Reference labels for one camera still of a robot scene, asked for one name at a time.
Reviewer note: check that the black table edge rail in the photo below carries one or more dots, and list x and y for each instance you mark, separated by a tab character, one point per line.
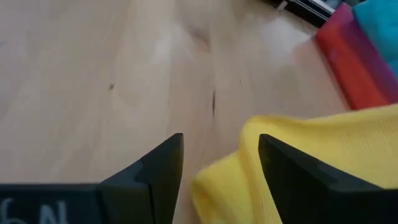
304	11

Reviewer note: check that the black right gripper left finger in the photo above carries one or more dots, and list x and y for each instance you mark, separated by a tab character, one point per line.
124	199

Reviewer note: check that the pink plastic basket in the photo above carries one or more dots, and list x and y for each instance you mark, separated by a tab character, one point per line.
351	71

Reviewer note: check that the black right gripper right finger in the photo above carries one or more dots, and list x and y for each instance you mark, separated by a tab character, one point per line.
311	193

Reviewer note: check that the yellow microfiber towel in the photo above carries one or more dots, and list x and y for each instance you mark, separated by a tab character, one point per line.
342	146

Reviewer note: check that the teal microfiber towel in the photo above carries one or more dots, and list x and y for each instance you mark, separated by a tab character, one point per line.
379	25

